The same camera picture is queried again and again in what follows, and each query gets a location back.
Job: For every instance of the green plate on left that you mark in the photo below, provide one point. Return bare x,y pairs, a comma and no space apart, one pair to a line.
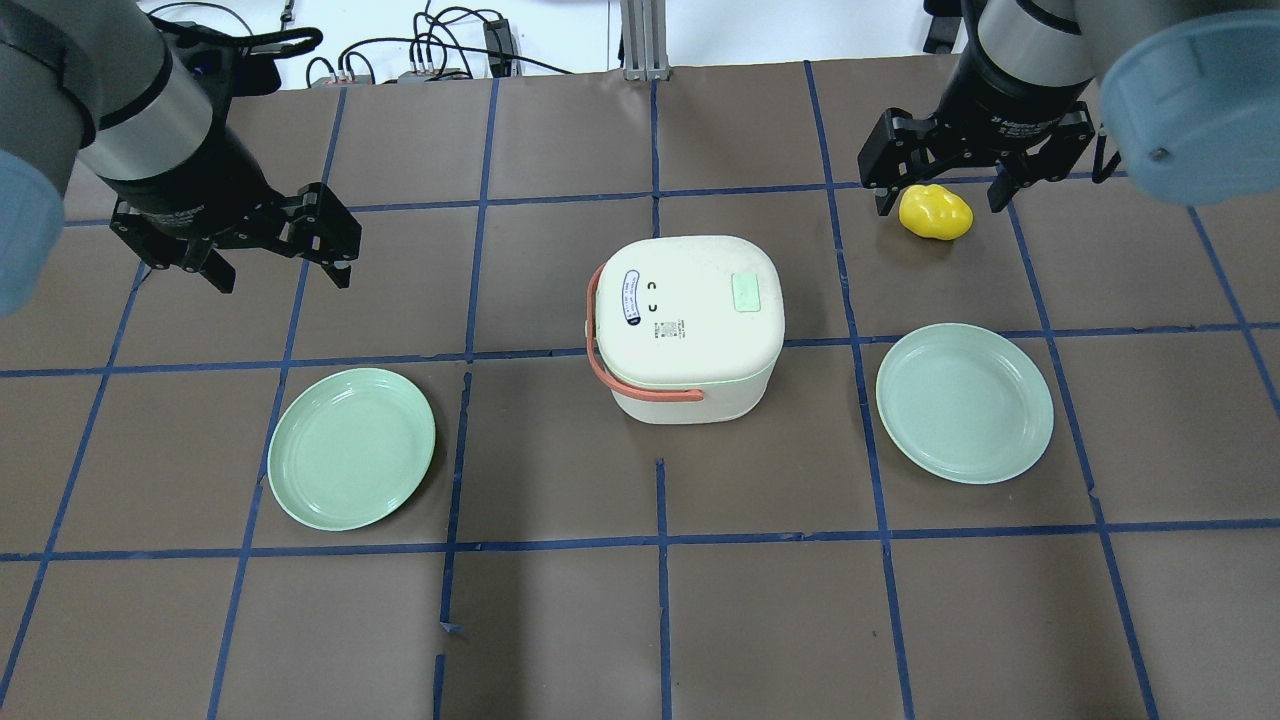
351,449

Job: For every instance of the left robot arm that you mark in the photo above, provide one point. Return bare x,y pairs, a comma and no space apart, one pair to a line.
143,103

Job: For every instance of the green plate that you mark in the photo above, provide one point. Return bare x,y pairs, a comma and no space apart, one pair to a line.
351,449
964,404

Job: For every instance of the green plate on right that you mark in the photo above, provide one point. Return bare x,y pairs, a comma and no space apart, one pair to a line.
964,404

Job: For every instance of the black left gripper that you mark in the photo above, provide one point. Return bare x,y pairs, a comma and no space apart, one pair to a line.
203,178

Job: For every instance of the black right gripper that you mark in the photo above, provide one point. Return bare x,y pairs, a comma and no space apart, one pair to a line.
1007,103

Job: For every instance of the black power adapter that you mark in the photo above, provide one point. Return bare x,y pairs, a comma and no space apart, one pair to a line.
500,47

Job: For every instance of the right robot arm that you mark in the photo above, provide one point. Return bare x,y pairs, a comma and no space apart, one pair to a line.
1180,94

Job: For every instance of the aluminium frame post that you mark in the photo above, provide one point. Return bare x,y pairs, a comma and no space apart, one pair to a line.
644,40

